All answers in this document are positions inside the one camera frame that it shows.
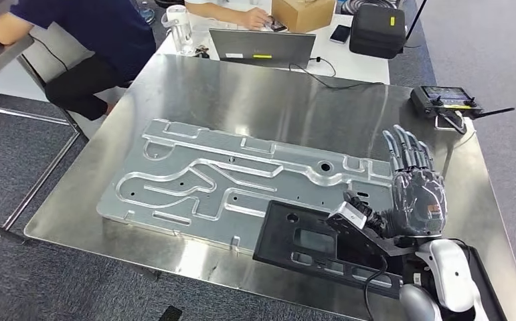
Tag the person's hand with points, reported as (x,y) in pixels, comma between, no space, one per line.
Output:
(256,18)

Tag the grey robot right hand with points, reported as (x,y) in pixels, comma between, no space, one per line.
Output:
(419,204)

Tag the black plastic panel part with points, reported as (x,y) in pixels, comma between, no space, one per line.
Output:
(284,239)

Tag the stainless steel workbench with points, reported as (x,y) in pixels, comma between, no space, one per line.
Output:
(262,97)

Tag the grey laptop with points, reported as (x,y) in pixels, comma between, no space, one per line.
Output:
(262,44)

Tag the person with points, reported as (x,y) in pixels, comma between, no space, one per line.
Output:
(93,40)
(213,11)

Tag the cardboard box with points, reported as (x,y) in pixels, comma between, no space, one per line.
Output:
(304,15)

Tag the bunch of keys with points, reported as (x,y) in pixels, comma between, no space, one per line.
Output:
(202,52)

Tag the clear plastic bottle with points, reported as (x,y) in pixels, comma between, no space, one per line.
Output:
(180,31)

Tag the white table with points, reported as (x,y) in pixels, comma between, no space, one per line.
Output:
(351,66)

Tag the black remote controller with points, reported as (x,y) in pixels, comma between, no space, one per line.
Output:
(444,99)

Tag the black carrying case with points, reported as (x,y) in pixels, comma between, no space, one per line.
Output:
(377,33)

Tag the black pole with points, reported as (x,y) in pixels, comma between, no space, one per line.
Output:
(415,22)

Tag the large aluminium plate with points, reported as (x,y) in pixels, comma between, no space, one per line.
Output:
(173,204)

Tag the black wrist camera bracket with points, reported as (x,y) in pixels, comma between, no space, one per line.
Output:
(382,243)

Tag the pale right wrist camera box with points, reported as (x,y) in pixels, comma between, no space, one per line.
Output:
(348,216)

